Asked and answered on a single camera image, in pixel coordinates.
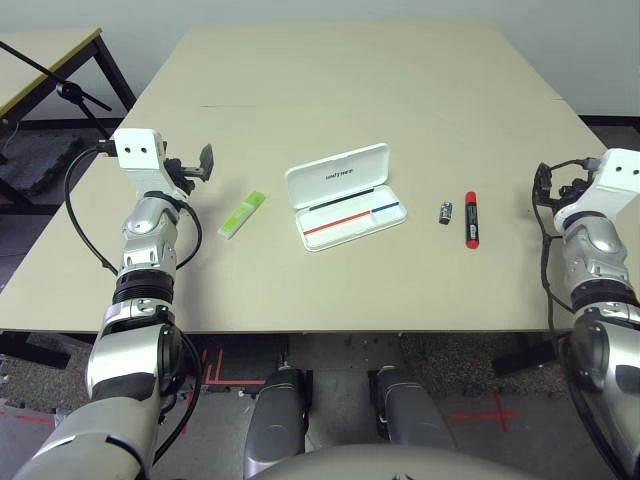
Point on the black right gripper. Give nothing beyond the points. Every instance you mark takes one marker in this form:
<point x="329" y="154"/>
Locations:
<point x="570" y="192"/>

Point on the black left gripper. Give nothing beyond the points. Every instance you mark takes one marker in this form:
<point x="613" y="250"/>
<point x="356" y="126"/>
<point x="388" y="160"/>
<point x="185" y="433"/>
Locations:
<point x="181" y="175"/>

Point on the green eraser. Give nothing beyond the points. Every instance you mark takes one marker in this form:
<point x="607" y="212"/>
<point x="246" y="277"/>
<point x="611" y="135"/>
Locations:
<point x="240" y="216"/>

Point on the red whiteboard marker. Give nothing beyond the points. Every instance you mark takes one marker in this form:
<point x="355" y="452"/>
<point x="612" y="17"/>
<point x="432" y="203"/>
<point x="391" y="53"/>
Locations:
<point x="472" y="220"/>

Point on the white plastic pencil case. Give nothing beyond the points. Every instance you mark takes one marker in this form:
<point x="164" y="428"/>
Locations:
<point x="345" y="200"/>

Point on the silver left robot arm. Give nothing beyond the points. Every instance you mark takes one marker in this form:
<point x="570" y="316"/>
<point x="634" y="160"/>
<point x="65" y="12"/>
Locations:
<point x="130" y="350"/>

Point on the black tripod stand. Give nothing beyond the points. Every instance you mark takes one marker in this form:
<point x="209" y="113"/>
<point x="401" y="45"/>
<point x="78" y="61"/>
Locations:
<point x="65" y="90"/>

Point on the black foam floor mat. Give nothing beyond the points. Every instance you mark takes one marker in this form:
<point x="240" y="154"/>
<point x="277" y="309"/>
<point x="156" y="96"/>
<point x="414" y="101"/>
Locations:
<point x="35" y="160"/>

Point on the black table foot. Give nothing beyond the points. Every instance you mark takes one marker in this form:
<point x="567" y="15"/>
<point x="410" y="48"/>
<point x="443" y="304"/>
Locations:
<point x="525" y="357"/>
<point x="35" y="352"/>

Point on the grey robot right leg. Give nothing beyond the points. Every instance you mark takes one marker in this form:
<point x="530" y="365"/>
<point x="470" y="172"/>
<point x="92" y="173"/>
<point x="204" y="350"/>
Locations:
<point x="410" y="410"/>

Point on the grey robot torso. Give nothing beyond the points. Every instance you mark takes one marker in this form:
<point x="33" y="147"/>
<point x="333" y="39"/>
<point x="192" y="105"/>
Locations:
<point x="380" y="467"/>

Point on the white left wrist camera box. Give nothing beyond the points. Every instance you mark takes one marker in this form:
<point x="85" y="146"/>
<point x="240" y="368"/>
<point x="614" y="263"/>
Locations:
<point x="137" y="160"/>

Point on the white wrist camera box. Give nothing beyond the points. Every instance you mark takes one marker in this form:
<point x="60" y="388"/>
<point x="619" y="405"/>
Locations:
<point x="137" y="160"/>
<point x="615" y="180"/>

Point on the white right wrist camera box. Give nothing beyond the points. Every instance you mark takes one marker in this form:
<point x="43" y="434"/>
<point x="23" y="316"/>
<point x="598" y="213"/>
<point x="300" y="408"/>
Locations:
<point x="615" y="180"/>

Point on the beige side table black frame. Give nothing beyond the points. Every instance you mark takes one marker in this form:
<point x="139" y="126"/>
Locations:
<point x="35" y="55"/>

